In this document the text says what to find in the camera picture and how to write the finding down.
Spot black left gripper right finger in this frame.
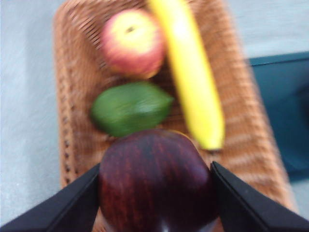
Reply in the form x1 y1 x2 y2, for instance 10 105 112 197
210 161 309 232

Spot green avocado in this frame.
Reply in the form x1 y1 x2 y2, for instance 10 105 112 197
90 81 175 138

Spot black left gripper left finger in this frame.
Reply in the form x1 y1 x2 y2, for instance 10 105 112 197
0 163 101 232

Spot yellow banana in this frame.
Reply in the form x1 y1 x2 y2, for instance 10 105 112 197
147 0 225 151

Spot dark purple plum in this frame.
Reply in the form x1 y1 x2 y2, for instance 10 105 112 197
98 129 219 232

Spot dark rectangular tray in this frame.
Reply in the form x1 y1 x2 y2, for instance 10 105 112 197
248 51 309 182

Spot brown wicker basket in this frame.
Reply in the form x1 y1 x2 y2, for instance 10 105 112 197
53 0 296 232

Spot red yellow apple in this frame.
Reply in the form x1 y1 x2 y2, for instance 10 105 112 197
100 9 167 79

